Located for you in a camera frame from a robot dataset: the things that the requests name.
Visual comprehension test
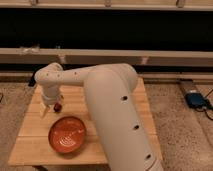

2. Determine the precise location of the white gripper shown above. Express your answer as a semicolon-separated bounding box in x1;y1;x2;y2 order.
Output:
39;86;61;118

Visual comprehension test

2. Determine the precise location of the small red pepper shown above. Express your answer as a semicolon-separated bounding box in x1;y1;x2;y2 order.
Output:
54;103;62;113

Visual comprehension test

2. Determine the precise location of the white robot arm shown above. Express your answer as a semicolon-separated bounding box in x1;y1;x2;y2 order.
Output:
34;63;164;171

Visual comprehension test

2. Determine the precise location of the orange ceramic bowl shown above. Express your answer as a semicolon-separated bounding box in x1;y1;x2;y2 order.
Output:
48;116;87;154

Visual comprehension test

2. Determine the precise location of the light wooden table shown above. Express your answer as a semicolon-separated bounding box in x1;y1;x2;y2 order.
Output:
7;77;164;171

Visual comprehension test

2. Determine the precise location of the blue electronic box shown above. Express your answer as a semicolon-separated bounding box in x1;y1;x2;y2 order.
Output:
185;93;206;108

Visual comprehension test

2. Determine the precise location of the wooden shelf rail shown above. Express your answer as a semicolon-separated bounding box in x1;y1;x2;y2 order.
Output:
0;47;213;67

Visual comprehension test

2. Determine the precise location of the black cable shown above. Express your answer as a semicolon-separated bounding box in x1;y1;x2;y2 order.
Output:
196;88;213;121

